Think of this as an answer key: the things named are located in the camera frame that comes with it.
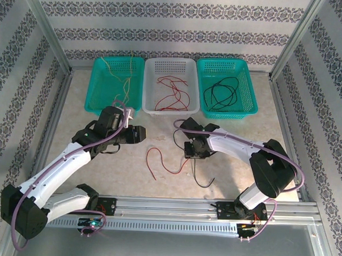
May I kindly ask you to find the thin black wire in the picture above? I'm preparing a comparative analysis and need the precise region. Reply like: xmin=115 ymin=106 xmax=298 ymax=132
xmin=170 ymin=130 xmax=218 ymax=189
xmin=210 ymin=75 xmax=240 ymax=108
xmin=202 ymin=82 xmax=239 ymax=112

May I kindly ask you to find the teal perforated plastic basket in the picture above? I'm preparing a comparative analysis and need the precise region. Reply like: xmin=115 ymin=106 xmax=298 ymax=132
xmin=83 ymin=54 xmax=147 ymax=119
xmin=193 ymin=57 xmax=261 ymax=122

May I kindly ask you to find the white perforated plastic basket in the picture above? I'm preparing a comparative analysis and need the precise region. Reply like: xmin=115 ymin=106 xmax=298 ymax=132
xmin=141 ymin=56 xmax=203 ymax=120

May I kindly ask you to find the small green-lit circuit board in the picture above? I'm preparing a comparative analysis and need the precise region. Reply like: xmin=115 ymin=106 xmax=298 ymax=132
xmin=78 ymin=217 xmax=103 ymax=228

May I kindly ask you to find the black left wrist cable loop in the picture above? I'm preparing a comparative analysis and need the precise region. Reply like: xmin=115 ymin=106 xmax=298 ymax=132
xmin=100 ymin=144 xmax=121 ymax=156

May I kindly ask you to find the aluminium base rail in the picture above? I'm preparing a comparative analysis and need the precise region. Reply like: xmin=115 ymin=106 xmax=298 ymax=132
xmin=14 ymin=187 xmax=323 ymax=226

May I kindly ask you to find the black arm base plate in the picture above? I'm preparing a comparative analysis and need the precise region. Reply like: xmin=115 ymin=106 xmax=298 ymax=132
xmin=65 ymin=195 xmax=118 ymax=217
xmin=215 ymin=201 xmax=273 ymax=224

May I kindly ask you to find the slotted grey cable duct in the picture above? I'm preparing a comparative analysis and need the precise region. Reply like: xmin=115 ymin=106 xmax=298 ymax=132
xmin=22 ymin=214 xmax=241 ymax=237

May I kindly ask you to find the small circuit board with wires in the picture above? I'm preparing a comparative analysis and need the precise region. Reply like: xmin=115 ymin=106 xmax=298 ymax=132
xmin=237 ymin=222 xmax=260 ymax=232

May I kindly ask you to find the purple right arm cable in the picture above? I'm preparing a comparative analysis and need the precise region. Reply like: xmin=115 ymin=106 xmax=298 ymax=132
xmin=168 ymin=118 xmax=307 ymax=244

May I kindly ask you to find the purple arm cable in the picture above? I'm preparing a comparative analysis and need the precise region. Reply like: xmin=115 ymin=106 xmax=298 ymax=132
xmin=168 ymin=118 xmax=307 ymax=244
xmin=12 ymin=96 xmax=133 ymax=256

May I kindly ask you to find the aluminium frame post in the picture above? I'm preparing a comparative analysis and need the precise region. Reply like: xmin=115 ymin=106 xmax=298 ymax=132
xmin=270 ymin=0 xmax=330 ymax=82
xmin=16 ymin=0 xmax=77 ymax=75

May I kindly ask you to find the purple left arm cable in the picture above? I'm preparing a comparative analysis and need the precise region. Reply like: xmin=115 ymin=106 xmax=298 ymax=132
xmin=12 ymin=96 xmax=133 ymax=256

